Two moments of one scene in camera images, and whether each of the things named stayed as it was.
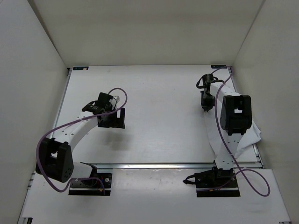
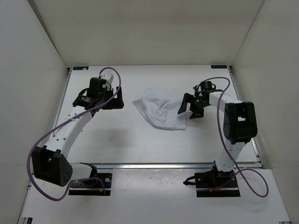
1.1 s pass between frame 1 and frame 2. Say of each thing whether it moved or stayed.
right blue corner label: stayed
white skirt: moved
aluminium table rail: stayed
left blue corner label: stayed
